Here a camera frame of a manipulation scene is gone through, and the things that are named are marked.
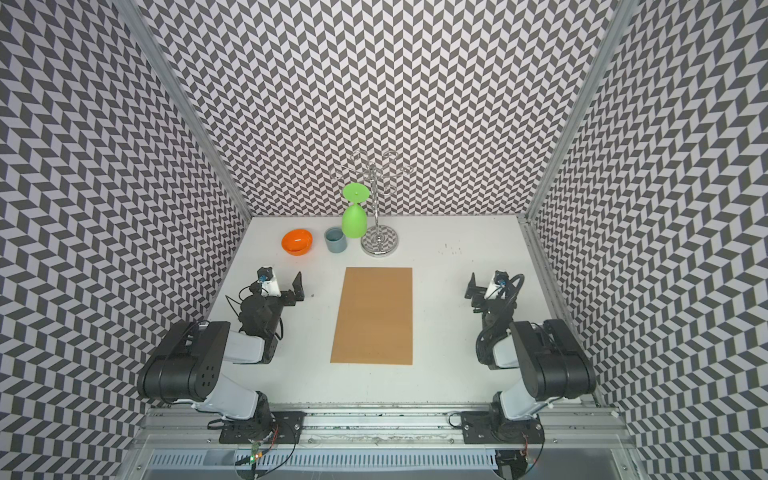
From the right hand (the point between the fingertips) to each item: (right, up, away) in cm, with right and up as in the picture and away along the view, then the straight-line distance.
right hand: (488, 280), depth 90 cm
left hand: (-62, +2, +1) cm, 62 cm away
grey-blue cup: (-50, +12, +18) cm, 54 cm away
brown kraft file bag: (-35, -12, +2) cm, 37 cm away
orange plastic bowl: (-64, +11, +16) cm, 67 cm away
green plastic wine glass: (-40, +18, -4) cm, 44 cm away
